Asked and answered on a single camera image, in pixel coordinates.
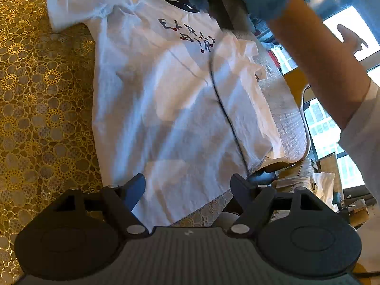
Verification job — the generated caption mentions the curved metal chair frame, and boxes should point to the curved metal chair frame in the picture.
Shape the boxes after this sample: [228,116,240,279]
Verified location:
[300,85,312,162]

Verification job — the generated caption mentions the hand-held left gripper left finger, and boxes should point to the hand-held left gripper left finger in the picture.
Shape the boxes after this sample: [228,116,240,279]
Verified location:
[56,173,149,239]

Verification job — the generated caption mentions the person's right forearm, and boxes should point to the person's right forearm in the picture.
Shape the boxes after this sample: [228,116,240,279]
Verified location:
[267,0,373,132]

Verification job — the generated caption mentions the thin black cable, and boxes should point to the thin black cable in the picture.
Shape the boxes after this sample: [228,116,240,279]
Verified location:
[208,47,251,179]

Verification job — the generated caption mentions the person's white sleeve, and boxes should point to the person's white sleeve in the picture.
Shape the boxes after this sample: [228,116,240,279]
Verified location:
[338,77,380,198]

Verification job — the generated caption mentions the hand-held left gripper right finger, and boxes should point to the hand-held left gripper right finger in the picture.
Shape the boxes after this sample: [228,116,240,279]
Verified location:
[227,173,336,239]

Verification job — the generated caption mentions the white bag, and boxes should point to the white bag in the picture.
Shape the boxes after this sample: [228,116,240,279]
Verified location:
[309,171,337,211]

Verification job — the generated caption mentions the bright window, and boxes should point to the bright window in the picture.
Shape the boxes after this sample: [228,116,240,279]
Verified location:
[306,4,380,190]

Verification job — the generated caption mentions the golden lace tablecloth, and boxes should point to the golden lace tablecloth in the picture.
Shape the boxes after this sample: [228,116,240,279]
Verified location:
[0,0,297,276]

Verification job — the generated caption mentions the white printed t-shirt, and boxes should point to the white printed t-shirt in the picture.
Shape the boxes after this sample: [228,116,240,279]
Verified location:
[46,0,287,226]

